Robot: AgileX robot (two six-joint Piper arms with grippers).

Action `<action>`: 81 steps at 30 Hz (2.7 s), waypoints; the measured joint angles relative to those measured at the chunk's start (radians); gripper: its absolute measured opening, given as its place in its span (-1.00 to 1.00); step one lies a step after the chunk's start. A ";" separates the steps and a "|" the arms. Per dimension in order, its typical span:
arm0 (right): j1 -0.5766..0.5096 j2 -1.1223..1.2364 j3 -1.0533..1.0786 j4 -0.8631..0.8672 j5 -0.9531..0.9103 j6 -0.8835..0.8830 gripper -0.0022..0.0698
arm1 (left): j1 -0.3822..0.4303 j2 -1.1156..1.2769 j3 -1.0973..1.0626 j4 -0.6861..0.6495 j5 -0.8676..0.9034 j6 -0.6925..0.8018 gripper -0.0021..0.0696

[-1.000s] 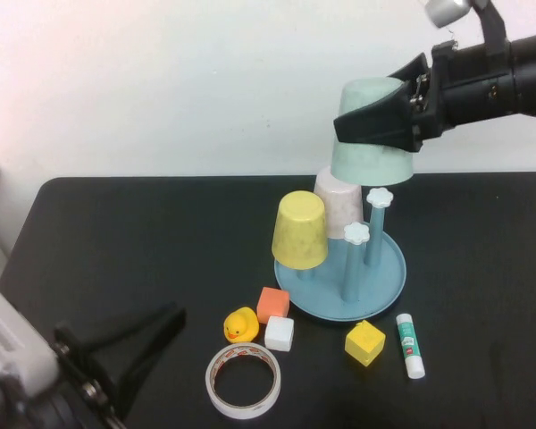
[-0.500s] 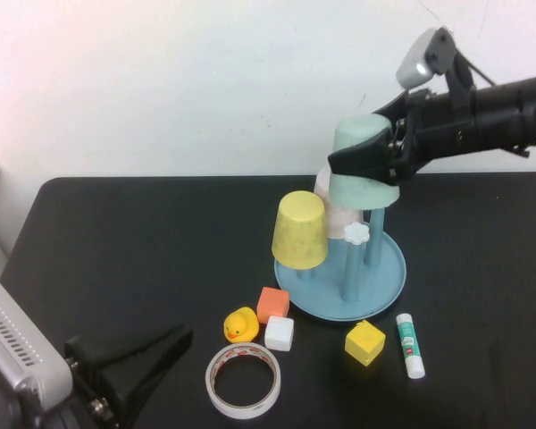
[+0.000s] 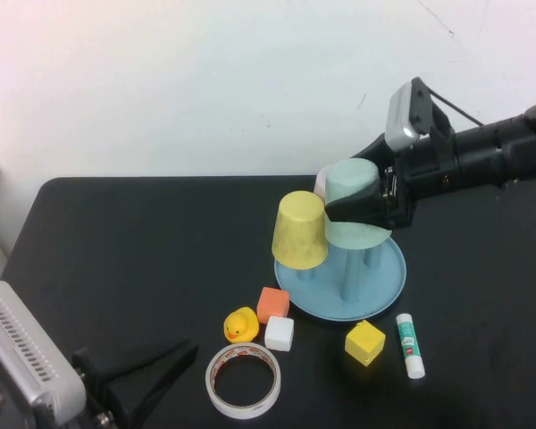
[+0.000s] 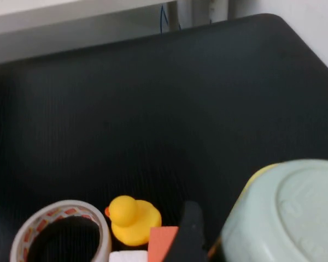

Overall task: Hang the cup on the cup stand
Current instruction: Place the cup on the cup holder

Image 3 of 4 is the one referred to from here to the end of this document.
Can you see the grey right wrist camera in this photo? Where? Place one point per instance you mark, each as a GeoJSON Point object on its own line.
{"type": "Point", "coordinates": [402, 120]}

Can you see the yellow cube block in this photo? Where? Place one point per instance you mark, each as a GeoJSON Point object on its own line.
{"type": "Point", "coordinates": [366, 344]}

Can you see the blue cup stand with posts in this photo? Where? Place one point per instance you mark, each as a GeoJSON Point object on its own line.
{"type": "Point", "coordinates": [375, 286]}

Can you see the mint green plastic cup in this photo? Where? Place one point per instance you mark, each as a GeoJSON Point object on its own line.
{"type": "Point", "coordinates": [353, 176]}

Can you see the yellow rubber duck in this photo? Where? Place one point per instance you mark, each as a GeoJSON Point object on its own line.
{"type": "Point", "coordinates": [243, 326]}

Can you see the white double-sided tape roll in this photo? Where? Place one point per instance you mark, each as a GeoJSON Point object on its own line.
{"type": "Point", "coordinates": [243, 350]}

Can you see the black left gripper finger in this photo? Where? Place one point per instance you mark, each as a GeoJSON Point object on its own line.
{"type": "Point", "coordinates": [134, 364]}
{"type": "Point", "coordinates": [161, 380]}

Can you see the yellow plastic cup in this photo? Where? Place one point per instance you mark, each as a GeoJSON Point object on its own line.
{"type": "Point", "coordinates": [300, 232]}

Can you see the orange cube block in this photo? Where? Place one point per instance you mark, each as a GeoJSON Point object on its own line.
{"type": "Point", "coordinates": [272, 304]}

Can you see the white cube block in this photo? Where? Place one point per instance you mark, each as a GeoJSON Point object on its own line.
{"type": "Point", "coordinates": [279, 333]}

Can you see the green and white glue stick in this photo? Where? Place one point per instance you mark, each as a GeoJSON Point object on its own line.
{"type": "Point", "coordinates": [408, 344]}

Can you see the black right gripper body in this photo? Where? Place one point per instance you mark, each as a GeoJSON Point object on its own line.
{"type": "Point", "coordinates": [420, 174]}

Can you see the pale pink plastic cup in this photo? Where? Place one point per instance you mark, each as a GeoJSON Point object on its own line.
{"type": "Point", "coordinates": [320, 185]}

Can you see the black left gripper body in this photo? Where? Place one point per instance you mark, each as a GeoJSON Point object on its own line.
{"type": "Point", "coordinates": [0, 402]}

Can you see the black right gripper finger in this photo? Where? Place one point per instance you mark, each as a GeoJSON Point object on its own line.
{"type": "Point", "coordinates": [382, 154]}
{"type": "Point", "coordinates": [362, 205]}

